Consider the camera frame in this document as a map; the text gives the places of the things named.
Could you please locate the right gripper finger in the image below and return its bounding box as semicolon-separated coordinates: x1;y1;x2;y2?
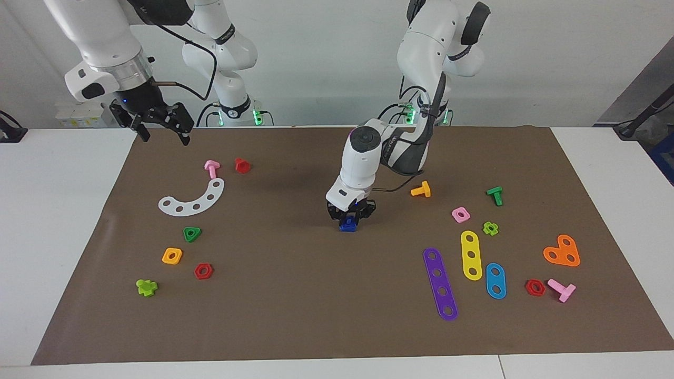
109;99;151;143
158;102;195;147

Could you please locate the white power box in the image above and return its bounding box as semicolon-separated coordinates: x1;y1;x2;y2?
55;102;117;128

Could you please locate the brown table mat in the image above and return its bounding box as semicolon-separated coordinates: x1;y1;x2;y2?
31;125;674;365

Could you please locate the white curved perforated plate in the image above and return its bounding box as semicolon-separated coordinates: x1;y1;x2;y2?
158;177;225;217

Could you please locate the purple four-hole strip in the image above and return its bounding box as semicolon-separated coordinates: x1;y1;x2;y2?
423;247;459;322

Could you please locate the yellow three-hole strip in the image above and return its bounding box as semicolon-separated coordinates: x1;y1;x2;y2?
461;230;483;281

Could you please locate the black clamp device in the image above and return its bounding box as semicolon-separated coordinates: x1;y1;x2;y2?
0;111;28;143

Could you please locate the blue two-hole strip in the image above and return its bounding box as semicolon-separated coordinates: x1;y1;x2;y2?
485;263;507;300

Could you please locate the orange heart-shaped plate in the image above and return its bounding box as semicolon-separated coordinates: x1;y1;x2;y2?
543;234;581;267

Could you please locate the black stand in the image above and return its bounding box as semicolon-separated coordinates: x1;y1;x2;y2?
613;84;674;141

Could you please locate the blue crate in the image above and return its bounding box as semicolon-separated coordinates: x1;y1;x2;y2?
647;132;674;186

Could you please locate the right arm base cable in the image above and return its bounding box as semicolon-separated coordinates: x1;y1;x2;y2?
196;102;222;127

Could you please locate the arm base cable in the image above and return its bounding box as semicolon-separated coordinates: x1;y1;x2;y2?
375;102;418;125
196;102;222;127

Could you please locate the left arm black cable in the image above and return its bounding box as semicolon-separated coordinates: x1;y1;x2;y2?
371;71;448;193

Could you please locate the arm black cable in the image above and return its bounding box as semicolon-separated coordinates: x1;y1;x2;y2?
126;0;219;102
371;71;448;193

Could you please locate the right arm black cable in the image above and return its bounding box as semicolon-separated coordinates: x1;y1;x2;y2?
126;0;219;102

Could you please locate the left arm base cable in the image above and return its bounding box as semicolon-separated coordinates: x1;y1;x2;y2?
375;102;418;125

